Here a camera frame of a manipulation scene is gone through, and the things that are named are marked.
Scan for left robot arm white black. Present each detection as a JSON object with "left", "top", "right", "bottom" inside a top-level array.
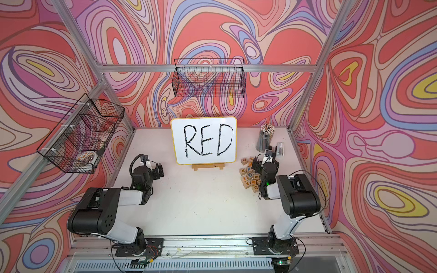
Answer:
[{"left": 67, "top": 154, "right": 164, "bottom": 260}]

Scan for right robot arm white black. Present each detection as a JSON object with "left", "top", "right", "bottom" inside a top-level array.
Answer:
[{"left": 247, "top": 156, "right": 322, "bottom": 257}]

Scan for pile of wooden letter blocks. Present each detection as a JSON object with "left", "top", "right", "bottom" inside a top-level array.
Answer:
[{"left": 239, "top": 155, "right": 272, "bottom": 193}]

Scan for whiteboard with word RED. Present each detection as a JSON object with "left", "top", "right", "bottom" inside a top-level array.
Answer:
[{"left": 170, "top": 117, "right": 237, "bottom": 165}]

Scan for black stapler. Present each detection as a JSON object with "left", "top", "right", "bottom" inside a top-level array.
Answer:
[{"left": 265, "top": 146, "right": 276, "bottom": 159}]

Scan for mesh cup with pencils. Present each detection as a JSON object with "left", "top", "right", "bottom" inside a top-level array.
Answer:
[{"left": 256, "top": 124, "right": 275, "bottom": 152}]

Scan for black wire basket left wall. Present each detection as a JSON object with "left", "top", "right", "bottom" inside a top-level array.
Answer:
[{"left": 36, "top": 94, "right": 125, "bottom": 174}]

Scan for black wire basket wall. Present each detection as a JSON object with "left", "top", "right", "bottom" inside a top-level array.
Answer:
[
  {"left": 171, "top": 58, "right": 246, "bottom": 99},
  {"left": 36, "top": 94, "right": 125, "bottom": 174}
]

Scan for black wire basket back wall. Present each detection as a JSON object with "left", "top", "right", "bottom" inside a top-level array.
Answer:
[{"left": 171, "top": 58, "right": 246, "bottom": 99}]

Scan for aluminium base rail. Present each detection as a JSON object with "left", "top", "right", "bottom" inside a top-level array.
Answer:
[{"left": 60, "top": 233, "right": 357, "bottom": 273}]

